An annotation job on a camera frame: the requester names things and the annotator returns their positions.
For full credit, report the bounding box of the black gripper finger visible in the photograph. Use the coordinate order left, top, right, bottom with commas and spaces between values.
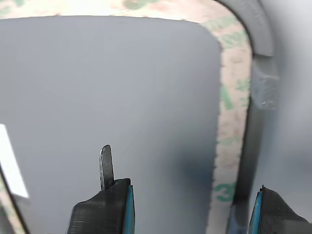
248, 184, 312, 234
65, 145, 136, 234

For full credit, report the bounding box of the rectangular frame with tape liner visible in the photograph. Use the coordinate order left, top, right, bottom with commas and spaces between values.
0, 0, 253, 234

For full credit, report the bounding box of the grey holder with black legs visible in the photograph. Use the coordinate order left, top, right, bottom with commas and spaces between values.
0, 0, 312, 234

